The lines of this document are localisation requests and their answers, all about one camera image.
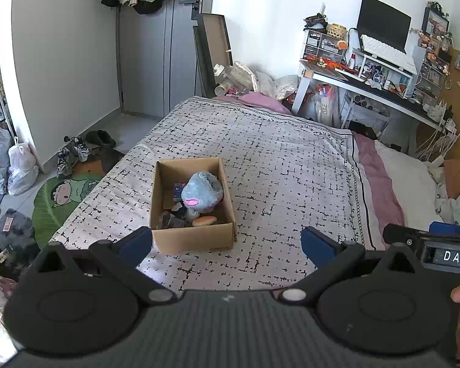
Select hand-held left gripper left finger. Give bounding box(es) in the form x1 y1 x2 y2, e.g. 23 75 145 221
34 226 178 305

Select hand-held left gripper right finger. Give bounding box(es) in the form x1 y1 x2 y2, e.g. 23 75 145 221
278 225 427 304

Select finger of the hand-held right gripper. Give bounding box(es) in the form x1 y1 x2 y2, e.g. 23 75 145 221
428 221 460 236
382 223 431 247

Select cardboard box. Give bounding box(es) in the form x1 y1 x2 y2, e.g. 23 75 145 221
149 156 238 255

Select grey and pink plush toy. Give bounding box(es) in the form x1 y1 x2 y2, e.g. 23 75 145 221
180 171 225 216

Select pale grey-green cloth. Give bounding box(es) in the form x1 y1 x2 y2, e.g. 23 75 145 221
434 187 460 228

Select dark grey cloth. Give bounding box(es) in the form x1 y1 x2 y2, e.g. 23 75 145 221
159 202 188 231

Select white duvet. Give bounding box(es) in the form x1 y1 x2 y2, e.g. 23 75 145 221
373 140 446 235

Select bed with patterned blanket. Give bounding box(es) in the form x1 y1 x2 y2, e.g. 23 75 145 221
51 96 389 293

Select green cartoon floor mat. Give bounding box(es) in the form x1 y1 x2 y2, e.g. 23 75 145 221
32 172 105 251

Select brown floor mat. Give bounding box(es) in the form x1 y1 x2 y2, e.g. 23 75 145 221
74 147 126 178

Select grey sneaker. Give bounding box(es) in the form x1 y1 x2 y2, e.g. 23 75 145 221
56 149 76 177
66 137 91 162

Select dark shoes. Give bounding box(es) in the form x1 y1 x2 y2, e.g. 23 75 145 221
85 130 117 149

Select metal storage cart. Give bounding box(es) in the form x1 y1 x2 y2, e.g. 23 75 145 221
339 94 390 139

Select small white plastic bag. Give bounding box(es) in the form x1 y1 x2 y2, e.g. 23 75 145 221
6 141 40 196

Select white desk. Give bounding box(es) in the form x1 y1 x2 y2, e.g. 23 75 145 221
292 59 452 155

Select clear drawer organizer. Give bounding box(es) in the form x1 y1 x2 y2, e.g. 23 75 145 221
412 45 447 99

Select white plastic bags heap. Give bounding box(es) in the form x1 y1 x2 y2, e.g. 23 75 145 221
255 71 300 101

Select white monitor riser shelf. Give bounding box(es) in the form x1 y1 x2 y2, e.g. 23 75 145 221
347 48 417 90

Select grey door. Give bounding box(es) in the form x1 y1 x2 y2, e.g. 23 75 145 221
116 0 208 120

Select white keyboard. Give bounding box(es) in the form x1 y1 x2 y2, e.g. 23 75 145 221
359 34 417 72

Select clear plastic bag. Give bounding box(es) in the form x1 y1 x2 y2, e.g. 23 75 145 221
230 60 260 93

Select clear plastic bottle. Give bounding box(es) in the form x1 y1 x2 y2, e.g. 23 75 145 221
213 63 235 90

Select white drawer organizer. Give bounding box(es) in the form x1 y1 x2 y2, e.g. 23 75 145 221
301 28 348 67

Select leaning dark flat board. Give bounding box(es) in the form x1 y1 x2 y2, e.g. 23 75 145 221
192 12 235 99

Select black monitor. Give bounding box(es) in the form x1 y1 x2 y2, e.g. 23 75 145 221
356 0 412 55

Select woven basket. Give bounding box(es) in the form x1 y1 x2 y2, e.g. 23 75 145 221
325 23 348 40

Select white cables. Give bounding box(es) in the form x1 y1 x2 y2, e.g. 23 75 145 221
416 122 458 162

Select black picture frame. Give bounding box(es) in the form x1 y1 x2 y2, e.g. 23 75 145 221
421 5 450 38

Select black door handle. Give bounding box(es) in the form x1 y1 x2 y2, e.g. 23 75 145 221
178 0 201 21

